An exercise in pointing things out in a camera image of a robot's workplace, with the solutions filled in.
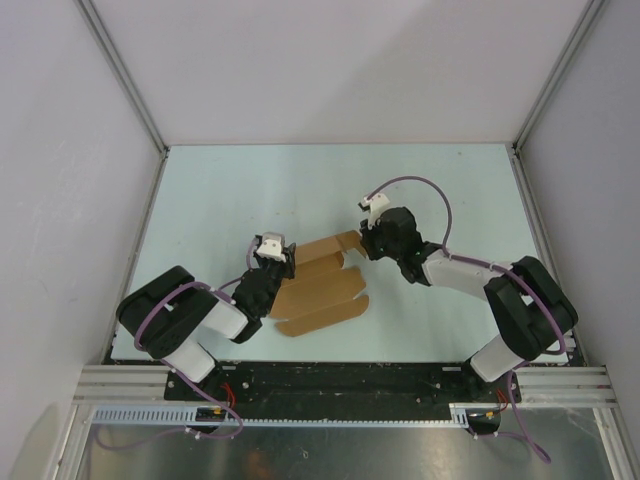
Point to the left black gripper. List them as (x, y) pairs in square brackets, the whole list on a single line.
[(289, 265)]

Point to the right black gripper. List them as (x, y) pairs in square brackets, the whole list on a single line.
[(367, 235)]

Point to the brown cardboard box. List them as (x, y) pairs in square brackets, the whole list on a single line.
[(323, 291)]

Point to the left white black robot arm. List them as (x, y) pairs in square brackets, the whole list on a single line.
[(165, 315)]

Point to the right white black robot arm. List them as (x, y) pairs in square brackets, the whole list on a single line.
[(531, 311)]

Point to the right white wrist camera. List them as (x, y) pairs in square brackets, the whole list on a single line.
[(374, 207)]

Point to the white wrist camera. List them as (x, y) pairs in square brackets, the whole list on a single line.
[(270, 246), (374, 207)]

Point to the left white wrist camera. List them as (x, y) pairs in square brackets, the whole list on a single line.
[(270, 246)]

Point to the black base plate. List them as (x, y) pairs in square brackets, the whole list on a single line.
[(342, 392)]

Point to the aluminium frame rail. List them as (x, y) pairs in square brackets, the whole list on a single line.
[(541, 387)]

